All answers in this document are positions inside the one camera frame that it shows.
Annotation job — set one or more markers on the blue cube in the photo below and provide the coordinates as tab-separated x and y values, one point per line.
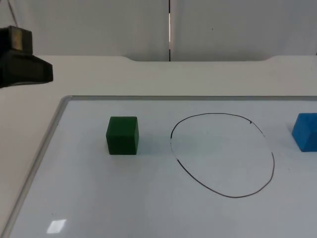
305	134

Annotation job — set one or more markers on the grey-framed whiteboard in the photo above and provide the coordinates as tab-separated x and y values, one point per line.
153	213

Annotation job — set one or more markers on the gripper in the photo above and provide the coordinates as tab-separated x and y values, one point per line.
22	70

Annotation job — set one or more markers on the green cube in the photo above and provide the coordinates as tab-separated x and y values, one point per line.
121	136

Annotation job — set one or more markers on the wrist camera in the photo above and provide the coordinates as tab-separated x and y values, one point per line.
16	38

